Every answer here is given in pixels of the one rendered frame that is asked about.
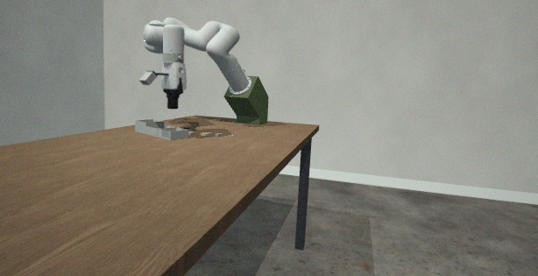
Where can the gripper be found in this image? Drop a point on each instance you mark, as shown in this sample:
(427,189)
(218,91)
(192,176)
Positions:
(174,81)

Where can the grey open-top bin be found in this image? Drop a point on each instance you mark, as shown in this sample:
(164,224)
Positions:
(158,129)

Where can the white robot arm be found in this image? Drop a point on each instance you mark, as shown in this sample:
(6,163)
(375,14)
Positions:
(170,36)

